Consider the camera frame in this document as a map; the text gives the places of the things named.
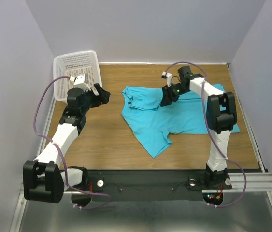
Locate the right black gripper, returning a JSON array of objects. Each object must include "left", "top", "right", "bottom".
[{"left": 160, "top": 82, "right": 189, "bottom": 107}]

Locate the turquoise t-shirt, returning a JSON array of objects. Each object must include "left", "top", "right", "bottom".
[{"left": 121, "top": 83, "right": 241, "bottom": 159}]

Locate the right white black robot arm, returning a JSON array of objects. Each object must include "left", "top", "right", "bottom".
[{"left": 161, "top": 66, "right": 237, "bottom": 189}]

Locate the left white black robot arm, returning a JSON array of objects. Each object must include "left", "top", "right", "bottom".
[{"left": 23, "top": 83, "right": 110, "bottom": 203}]

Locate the white perforated plastic basket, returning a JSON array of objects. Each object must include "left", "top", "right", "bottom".
[{"left": 53, "top": 50, "right": 102, "bottom": 103}]

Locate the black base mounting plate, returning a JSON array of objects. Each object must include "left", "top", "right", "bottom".
[{"left": 78, "top": 169, "right": 232, "bottom": 202}]

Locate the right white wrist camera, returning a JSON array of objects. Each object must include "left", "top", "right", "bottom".
[{"left": 161, "top": 71, "right": 173, "bottom": 87}]

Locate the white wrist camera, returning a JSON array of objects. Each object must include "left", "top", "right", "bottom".
[
  {"left": 161, "top": 71, "right": 173, "bottom": 87},
  {"left": 73, "top": 73, "right": 91, "bottom": 92}
]

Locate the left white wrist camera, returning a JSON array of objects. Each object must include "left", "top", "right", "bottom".
[{"left": 73, "top": 73, "right": 91, "bottom": 92}]

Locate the aluminium extrusion frame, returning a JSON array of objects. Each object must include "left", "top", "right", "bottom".
[{"left": 9, "top": 96, "right": 272, "bottom": 232}]

